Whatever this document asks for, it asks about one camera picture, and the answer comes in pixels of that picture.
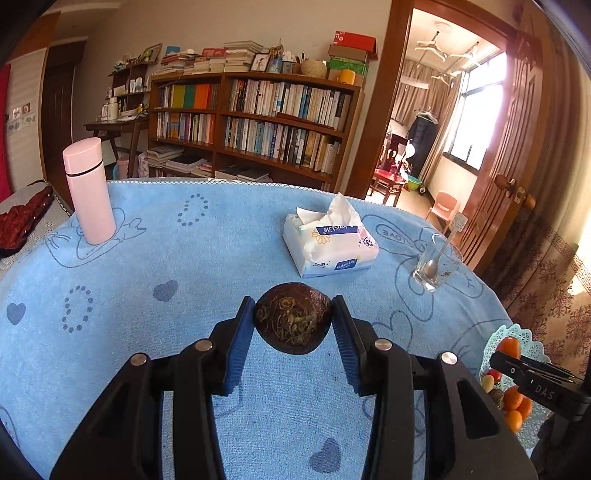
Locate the wooden bookshelf with books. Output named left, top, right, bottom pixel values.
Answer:
left=148, top=71, right=365, bottom=192

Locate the green box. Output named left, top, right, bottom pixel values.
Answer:
left=329, top=56, right=370, bottom=77

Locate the pink thermos bottle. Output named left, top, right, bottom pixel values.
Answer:
left=63, top=137, right=117, bottom=245

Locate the red cardboard box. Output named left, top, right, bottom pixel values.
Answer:
left=333, top=31, right=377, bottom=61

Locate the light blue lattice basket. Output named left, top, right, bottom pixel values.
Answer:
left=479, top=323, right=555, bottom=457

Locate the light blue printed tablecloth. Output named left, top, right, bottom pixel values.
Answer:
left=0, top=178, right=522, bottom=480

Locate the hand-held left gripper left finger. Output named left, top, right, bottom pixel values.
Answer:
left=50, top=296, right=256, bottom=480

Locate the small wooden display shelf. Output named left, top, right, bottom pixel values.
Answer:
left=108, top=62, right=151, bottom=121

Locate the pink child chair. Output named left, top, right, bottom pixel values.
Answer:
left=425, top=191, right=459, bottom=227

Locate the white tissue pack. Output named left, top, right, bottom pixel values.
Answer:
left=283, top=192, right=380, bottom=278

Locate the stack of books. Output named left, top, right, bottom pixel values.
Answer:
left=147, top=145, right=214, bottom=178

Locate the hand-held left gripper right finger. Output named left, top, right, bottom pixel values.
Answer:
left=331, top=295, right=539, bottom=480

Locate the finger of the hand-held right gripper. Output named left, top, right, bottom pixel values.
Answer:
left=489, top=352, right=587, bottom=418

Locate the black hanging garment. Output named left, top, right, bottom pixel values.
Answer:
left=409, top=115, right=437, bottom=183

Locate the brown wooden door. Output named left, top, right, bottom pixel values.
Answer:
left=457, top=23, right=543, bottom=278

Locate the red wall panel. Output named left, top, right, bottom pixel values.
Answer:
left=0, top=65, right=12, bottom=199

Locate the dark red quilted cloth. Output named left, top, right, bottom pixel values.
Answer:
left=0, top=185, right=54, bottom=252

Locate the metal spoon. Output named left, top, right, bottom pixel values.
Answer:
left=422, top=213, right=467, bottom=282

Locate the red wooden table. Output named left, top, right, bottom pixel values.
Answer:
left=372, top=168, right=402, bottom=206

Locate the dark wooden door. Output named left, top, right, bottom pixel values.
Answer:
left=41, top=41, right=88, bottom=174

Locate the wooden side desk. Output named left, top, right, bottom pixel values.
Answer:
left=84, top=117, right=149, bottom=178

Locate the clear drinking glass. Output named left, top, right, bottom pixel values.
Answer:
left=412, top=233, right=464, bottom=292

